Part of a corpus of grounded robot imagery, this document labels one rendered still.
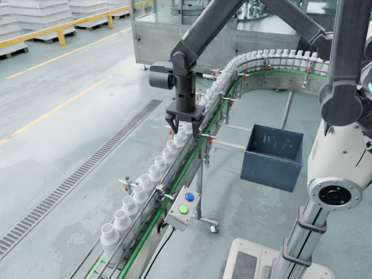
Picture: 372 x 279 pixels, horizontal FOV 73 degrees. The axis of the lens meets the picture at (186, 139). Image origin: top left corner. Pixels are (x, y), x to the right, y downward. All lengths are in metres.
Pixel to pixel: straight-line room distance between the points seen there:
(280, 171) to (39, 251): 1.88
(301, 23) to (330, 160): 0.48
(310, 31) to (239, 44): 3.31
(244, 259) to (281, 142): 0.79
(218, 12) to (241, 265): 1.53
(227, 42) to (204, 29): 3.74
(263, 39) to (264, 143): 2.67
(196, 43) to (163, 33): 4.10
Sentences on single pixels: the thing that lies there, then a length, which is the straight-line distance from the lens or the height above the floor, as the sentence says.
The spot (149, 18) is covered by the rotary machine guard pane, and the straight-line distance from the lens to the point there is 4.82.
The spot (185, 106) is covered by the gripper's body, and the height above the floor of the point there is 1.51.
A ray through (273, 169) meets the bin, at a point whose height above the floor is 0.87.
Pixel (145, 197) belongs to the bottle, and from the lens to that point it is 0.96.
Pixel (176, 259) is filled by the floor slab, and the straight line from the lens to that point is 2.10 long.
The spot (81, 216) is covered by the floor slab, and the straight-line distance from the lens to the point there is 2.48.
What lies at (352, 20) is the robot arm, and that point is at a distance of 0.60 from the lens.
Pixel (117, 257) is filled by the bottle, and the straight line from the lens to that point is 0.95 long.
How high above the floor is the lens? 1.85
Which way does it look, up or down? 36 degrees down
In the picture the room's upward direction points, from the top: straight up
